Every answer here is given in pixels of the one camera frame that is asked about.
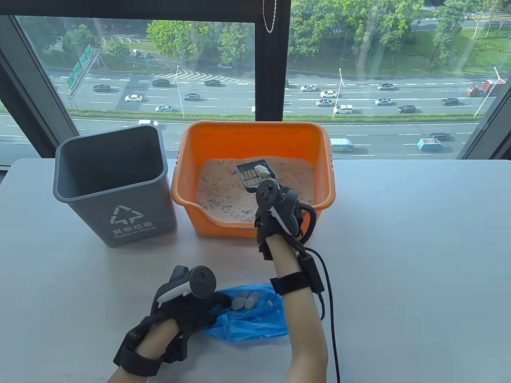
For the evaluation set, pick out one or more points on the person's left hand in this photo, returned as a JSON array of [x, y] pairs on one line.
[[191, 315]]

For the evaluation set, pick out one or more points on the person's right hand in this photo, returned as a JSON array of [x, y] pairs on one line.
[[265, 233]]

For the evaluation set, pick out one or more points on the black hand controller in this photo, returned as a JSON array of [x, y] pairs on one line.
[[266, 193], [201, 281]]

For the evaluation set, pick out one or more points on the sandy cat litter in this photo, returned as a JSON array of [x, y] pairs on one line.
[[223, 199]]

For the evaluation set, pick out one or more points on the blue plastic bag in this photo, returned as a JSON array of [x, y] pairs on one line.
[[247, 327]]

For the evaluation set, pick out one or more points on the black slotted litter scoop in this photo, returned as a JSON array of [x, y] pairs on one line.
[[239, 168]]

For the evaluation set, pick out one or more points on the person's right forearm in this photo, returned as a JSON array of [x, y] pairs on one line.
[[303, 331]]

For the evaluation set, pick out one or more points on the person's left forearm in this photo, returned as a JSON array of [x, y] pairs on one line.
[[155, 343]]

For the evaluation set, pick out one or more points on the orange plastic litter box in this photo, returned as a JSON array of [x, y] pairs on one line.
[[247, 139]]

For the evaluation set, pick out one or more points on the grey plastic trash bin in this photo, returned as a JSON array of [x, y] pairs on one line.
[[131, 207]]

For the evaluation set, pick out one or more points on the black window frame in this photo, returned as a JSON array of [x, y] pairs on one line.
[[271, 79]]

